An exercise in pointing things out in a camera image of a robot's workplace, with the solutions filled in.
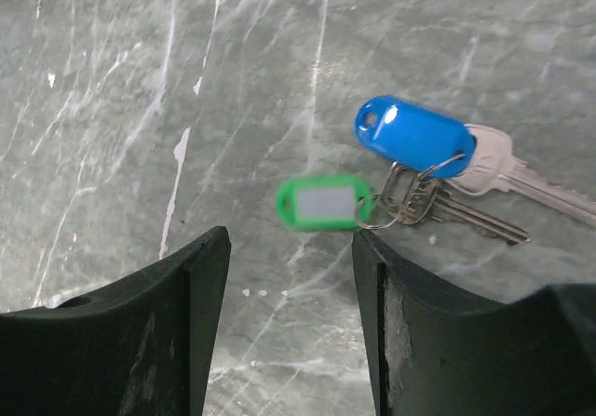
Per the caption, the blue key tag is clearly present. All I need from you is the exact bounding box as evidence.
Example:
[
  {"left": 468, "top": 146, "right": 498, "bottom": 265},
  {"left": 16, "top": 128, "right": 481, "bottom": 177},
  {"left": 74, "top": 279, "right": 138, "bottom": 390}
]
[{"left": 355, "top": 95, "right": 596, "bottom": 229}]

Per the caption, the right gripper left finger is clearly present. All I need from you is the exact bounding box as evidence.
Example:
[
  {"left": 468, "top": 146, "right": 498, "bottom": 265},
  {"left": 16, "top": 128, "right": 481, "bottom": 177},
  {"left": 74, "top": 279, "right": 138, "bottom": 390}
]
[{"left": 1, "top": 226, "right": 231, "bottom": 415}]

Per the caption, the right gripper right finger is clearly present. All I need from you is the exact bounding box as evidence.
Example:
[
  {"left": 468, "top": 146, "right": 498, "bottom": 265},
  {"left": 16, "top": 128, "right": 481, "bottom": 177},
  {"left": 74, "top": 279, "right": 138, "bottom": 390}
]
[{"left": 351, "top": 230, "right": 595, "bottom": 415}]

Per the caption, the green key tag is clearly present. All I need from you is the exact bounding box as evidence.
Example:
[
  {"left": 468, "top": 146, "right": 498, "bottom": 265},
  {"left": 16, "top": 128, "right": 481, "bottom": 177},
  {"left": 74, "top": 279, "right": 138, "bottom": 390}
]
[{"left": 276, "top": 173, "right": 532, "bottom": 246}]

